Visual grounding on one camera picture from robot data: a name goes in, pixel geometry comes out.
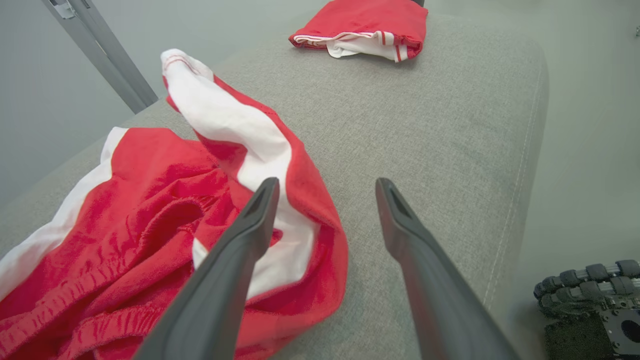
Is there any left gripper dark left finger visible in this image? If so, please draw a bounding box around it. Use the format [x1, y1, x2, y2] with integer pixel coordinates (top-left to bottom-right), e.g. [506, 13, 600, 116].
[131, 177, 281, 360]

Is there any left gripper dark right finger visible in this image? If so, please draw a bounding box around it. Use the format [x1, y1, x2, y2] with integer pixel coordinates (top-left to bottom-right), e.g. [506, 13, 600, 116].
[375, 177, 522, 360]

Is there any red garment with Bulls print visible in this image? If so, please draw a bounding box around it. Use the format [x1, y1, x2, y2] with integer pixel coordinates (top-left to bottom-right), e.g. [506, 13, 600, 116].
[0, 48, 349, 360]

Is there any red garment with striped trim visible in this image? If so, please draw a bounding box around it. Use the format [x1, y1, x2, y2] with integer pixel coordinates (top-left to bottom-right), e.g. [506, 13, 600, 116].
[288, 0, 429, 64]

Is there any grey metal support post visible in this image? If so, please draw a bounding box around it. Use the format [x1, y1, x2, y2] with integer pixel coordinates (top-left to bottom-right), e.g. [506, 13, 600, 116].
[41, 0, 160, 115]

